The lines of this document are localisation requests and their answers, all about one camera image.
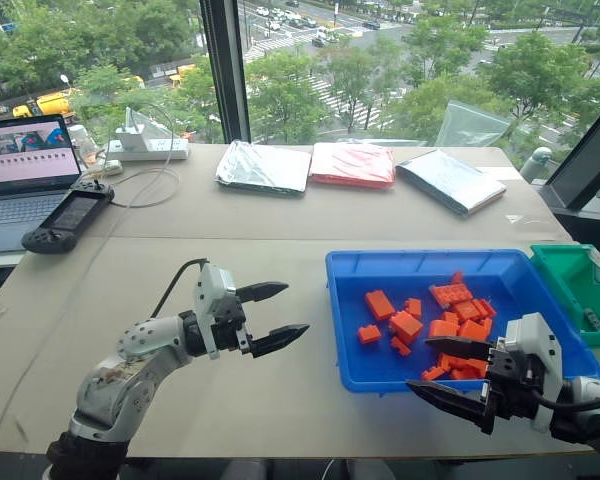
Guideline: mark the orange studded plastic brick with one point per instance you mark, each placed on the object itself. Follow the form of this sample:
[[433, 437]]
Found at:
[[450, 294]]

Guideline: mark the small orange building block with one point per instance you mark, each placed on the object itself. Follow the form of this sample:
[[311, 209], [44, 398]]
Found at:
[[413, 308], [401, 346], [432, 373], [369, 334], [450, 317]]

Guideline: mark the black slanted monitor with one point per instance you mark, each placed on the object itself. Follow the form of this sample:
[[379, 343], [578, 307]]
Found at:
[[585, 160]]

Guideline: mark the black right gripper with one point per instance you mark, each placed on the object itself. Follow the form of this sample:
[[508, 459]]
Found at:
[[512, 385]]

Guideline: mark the grey laptop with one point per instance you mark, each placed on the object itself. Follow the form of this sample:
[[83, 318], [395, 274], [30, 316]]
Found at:
[[27, 160]]

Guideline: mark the crumpled clear plastic wrap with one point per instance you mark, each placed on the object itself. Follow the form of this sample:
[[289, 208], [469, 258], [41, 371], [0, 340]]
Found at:
[[85, 142]]

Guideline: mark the green plastic bin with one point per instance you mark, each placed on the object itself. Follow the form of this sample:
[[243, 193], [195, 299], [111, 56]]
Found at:
[[565, 270]]

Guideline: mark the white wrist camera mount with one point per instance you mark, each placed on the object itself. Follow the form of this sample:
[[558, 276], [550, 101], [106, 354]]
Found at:
[[211, 290], [541, 335]]

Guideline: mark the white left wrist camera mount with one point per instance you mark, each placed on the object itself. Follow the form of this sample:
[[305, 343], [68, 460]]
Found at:
[[211, 290]]

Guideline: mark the small white adapter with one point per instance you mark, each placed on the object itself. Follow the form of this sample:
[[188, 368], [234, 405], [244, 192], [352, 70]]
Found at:
[[111, 168]]

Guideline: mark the black handheld game controller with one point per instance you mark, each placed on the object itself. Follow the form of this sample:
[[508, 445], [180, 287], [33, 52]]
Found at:
[[70, 215]]

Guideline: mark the grey rounded knob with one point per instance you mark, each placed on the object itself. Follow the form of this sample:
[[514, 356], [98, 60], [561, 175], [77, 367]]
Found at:
[[534, 162]]

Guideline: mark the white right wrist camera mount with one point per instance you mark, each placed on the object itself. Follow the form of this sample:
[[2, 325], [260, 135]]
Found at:
[[541, 335]]

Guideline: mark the blue plastic tray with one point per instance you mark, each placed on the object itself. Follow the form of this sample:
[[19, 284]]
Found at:
[[360, 280]]

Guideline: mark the large orange building block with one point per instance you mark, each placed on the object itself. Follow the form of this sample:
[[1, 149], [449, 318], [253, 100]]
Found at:
[[406, 326]]

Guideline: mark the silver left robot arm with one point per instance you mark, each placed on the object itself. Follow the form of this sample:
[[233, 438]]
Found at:
[[130, 370]]

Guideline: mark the black window frame post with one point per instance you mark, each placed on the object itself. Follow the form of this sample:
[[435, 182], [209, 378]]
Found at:
[[225, 70]]

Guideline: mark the clear plastic zip bag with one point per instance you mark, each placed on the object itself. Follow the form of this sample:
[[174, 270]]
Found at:
[[472, 125]]

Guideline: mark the long orange building block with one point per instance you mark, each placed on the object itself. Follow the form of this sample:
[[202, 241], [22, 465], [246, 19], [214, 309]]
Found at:
[[380, 305]]

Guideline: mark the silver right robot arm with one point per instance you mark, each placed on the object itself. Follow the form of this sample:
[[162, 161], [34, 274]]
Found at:
[[598, 387]]

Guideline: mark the white power strip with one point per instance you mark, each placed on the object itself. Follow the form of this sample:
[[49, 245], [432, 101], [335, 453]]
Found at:
[[155, 149]]

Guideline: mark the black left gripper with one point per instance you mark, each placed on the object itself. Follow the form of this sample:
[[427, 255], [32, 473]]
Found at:
[[230, 325]]

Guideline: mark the silver foil bag red edge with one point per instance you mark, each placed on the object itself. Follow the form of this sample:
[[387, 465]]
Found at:
[[450, 182]]

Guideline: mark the tiny orange building block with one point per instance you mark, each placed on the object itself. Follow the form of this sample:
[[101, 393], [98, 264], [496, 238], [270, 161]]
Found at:
[[458, 277]]

